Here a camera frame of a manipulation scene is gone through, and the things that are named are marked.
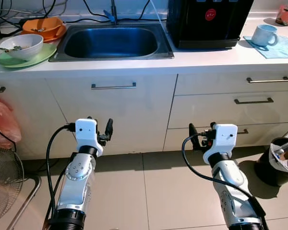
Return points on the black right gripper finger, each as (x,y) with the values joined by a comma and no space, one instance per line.
(193,132)
(213,125)

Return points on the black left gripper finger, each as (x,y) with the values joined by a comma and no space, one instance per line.
(90,118)
(109,128)

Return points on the green plate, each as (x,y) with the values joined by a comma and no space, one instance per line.
(44,56)

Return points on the white bowl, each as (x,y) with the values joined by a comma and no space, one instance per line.
(24,52)

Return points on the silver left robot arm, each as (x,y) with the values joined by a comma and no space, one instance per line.
(77,177)

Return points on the white kitchen cabinet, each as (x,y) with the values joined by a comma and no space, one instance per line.
(134,120)

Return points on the black trash bin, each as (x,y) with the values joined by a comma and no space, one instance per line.
(266,167)

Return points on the clear bin liner bag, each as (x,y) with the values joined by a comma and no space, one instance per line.
(281,155)

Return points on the stainless steel sink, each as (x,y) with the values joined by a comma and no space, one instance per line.
(110,43)

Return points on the red plastic bag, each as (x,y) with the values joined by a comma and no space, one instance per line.
(2,122)

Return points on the orange plate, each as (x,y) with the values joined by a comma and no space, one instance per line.
(57,36)

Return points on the black water dispenser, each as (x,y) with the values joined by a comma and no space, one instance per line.
(206,28)

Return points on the light blue cloth mat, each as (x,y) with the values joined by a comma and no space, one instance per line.
(283,50)

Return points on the light blue mug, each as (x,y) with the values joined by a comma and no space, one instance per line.
(264,36)

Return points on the brown metal-tipped chopstick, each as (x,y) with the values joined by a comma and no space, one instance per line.
(38,29)

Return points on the dark sink faucet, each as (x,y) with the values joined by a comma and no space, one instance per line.
(113,17)

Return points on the orange bowl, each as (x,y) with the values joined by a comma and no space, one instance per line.
(38,24)

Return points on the red snack package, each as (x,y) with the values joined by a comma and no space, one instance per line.
(285,15)

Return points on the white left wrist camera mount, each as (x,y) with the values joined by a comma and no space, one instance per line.
(86,132)

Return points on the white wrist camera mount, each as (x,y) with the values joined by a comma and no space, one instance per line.
(86,132)
(225,136)

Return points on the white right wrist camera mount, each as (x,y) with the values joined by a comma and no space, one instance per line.
(225,136)

